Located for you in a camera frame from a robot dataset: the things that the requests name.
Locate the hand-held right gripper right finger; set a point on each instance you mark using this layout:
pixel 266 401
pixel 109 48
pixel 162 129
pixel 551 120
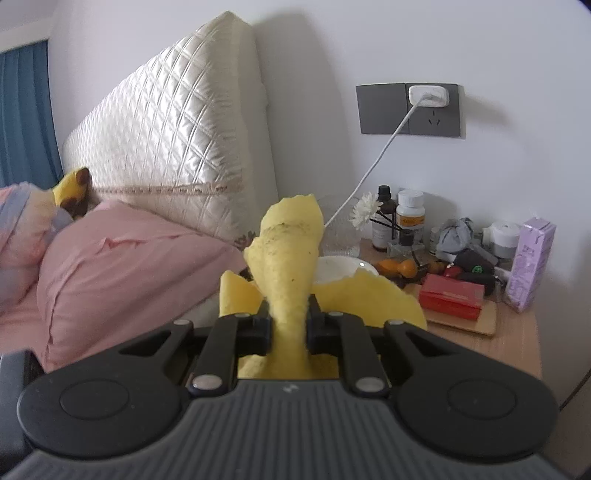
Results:
pixel 321 332

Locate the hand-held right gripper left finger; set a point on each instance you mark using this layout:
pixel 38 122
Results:
pixel 256 332

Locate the yellow cleaning cloth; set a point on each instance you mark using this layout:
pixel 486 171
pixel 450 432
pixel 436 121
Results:
pixel 291 258

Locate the white ceramic dish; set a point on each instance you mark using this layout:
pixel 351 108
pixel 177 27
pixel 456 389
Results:
pixel 339 268

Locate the clear glass cup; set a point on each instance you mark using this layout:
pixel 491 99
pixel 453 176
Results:
pixel 341 235

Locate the orange wooden figure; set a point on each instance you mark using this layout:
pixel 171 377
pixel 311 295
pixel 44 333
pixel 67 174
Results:
pixel 397 267

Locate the brown glass bottle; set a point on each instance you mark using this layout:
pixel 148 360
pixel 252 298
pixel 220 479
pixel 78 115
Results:
pixel 385 230

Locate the reed diffuser bottle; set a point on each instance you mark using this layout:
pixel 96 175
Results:
pixel 406 247

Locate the white artificial flower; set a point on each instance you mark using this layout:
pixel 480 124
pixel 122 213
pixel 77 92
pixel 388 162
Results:
pixel 366 210

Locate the red box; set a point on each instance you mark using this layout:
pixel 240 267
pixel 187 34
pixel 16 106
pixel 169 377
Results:
pixel 452 295

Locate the pink pillow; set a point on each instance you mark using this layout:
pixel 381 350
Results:
pixel 129 277

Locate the white-capped pill bottle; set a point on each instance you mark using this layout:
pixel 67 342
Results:
pixel 410 212

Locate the grey crumpled cloth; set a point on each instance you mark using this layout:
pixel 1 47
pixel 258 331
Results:
pixel 455 237

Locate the black small case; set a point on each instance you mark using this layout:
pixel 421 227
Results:
pixel 480 282

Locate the pastel printed blanket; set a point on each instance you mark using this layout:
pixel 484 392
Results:
pixel 23 230

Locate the wooden nightstand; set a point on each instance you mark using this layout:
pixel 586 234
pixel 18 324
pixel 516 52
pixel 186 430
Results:
pixel 517 341

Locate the white round jar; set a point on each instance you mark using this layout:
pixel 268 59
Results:
pixel 505 237

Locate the cream quilted headboard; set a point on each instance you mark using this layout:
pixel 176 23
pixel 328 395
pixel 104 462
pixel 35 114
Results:
pixel 175 138

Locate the purple carton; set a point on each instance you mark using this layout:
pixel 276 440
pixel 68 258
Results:
pixel 528 263

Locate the yellow plush toy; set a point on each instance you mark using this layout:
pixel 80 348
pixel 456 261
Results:
pixel 71 189

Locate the white charger plug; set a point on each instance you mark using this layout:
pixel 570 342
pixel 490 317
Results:
pixel 427 96

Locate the blue curtain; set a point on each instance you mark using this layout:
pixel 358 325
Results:
pixel 25 115

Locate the grey wall socket panel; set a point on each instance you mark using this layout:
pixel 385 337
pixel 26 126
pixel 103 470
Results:
pixel 381 108

